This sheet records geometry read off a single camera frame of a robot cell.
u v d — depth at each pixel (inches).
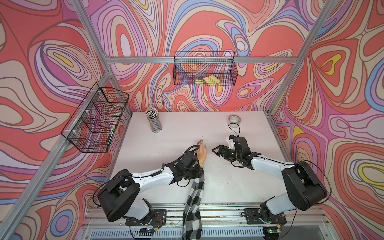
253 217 28.5
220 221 28.8
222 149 31.5
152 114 37.6
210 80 35.8
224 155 31.1
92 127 28.5
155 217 28.4
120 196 16.7
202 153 34.0
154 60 75.6
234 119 45.0
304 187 17.4
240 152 27.7
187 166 26.1
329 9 27.3
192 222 26.2
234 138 33.1
